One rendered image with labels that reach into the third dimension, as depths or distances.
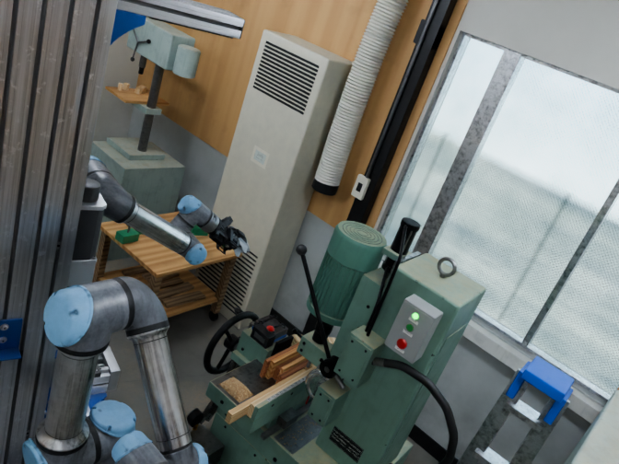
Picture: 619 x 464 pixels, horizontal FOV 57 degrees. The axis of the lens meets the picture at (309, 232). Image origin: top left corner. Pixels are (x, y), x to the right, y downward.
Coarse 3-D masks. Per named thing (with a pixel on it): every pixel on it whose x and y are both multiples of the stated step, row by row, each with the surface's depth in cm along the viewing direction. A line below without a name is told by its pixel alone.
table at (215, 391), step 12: (240, 360) 208; (252, 360) 204; (228, 372) 194; (240, 372) 196; (252, 372) 198; (216, 384) 187; (252, 384) 193; (264, 384) 195; (216, 396) 186; (228, 396) 184; (252, 396) 188; (300, 396) 199; (228, 408) 184; (276, 408) 187; (288, 408) 196; (240, 420) 181; (264, 420) 184; (252, 432) 182
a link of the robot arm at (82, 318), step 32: (64, 288) 117; (96, 288) 118; (128, 288) 122; (64, 320) 113; (96, 320) 115; (128, 320) 122; (64, 352) 117; (96, 352) 120; (64, 384) 123; (64, 416) 126; (32, 448) 129; (64, 448) 129
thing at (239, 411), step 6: (306, 366) 204; (288, 378) 195; (276, 384) 191; (282, 384) 192; (264, 390) 186; (270, 390) 187; (258, 396) 183; (246, 402) 178; (234, 408) 175; (240, 408) 176; (246, 408) 177; (228, 414) 173; (234, 414) 173; (240, 414) 176; (228, 420) 173; (234, 420) 175
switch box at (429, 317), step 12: (408, 300) 156; (420, 300) 158; (408, 312) 156; (420, 312) 153; (432, 312) 154; (396, 324) 158; (420, 324) 154; (432, 324) 152; (396, 336) 159; (408, 336) 157; (420, 336) 155; (408, 348) 157; (420, 348) 156; (408, 360) 158
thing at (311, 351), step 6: (306, 336) 198; (300, 342) 198; (306, 342) 197; (312, 342) 196; (330, 342) 199; (300, 348) 199; (306, 348) 197; (312, 348) 196; (318, 348) 194; (330, 348) 196; (306, 354) 198; (312, 354) 196; (318, 354) 195; (324, 354) 193; (312, 360) 196
